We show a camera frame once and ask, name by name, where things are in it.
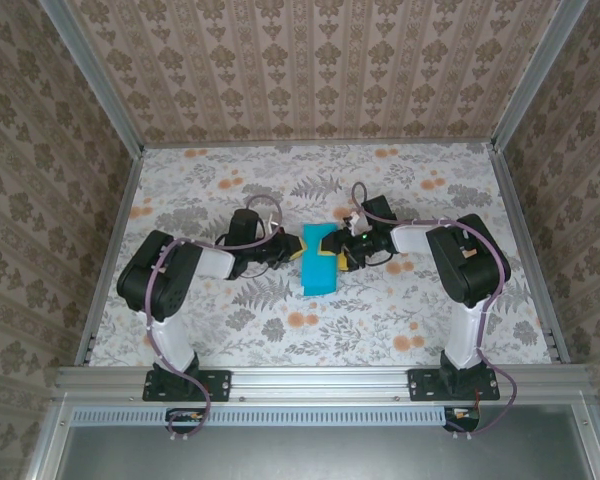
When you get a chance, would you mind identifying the grey slotted cable duct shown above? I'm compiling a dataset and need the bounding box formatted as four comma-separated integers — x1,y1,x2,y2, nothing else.
72,405,481,427

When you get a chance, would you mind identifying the black controller board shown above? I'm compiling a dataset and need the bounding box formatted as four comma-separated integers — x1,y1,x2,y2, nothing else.
167,407,207,435
443,407,482,434

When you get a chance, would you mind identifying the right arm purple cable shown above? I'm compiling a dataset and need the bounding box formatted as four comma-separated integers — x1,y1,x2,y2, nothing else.
350,181,519,441

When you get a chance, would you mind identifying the wide aluminium frame beam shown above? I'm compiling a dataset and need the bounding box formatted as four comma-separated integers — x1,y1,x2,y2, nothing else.
54,364,594,402

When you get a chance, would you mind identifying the thin aluminium rail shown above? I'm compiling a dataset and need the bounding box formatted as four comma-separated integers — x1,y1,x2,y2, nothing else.
142,138,496,150

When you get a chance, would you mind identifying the aluminium side rail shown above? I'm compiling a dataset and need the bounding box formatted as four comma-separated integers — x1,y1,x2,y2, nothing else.
74,149,146,369
487,142,571,366

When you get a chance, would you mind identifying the aluminium lower frame rail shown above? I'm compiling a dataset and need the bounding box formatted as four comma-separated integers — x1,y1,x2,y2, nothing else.
24,394,74,480
572,399,600,480

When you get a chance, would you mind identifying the turquoise cloth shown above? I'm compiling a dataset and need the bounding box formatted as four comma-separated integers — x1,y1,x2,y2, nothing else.
299,223,339,298

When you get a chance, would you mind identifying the aluminium frame post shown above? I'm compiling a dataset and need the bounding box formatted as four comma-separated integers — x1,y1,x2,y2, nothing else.
492,0,589,151
37,0,146,154

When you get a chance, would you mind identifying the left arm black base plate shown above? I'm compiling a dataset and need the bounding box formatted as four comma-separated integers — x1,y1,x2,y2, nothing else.
142,368,232,403

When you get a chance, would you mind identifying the grey metal panel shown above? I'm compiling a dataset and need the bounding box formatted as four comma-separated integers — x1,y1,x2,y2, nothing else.
54,424,594,480

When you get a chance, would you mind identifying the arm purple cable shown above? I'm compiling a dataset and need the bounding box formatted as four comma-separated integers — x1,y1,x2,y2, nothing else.
350,181,519,441
144,194,284,441

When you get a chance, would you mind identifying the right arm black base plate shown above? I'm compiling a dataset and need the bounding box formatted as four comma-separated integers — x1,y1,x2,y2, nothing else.
408,368,501,403

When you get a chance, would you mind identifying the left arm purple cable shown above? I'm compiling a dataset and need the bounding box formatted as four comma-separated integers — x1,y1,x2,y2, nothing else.
144,194,284,441

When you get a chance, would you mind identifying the floral table cover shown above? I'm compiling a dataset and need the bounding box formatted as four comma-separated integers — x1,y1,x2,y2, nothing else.
87,142,556,369

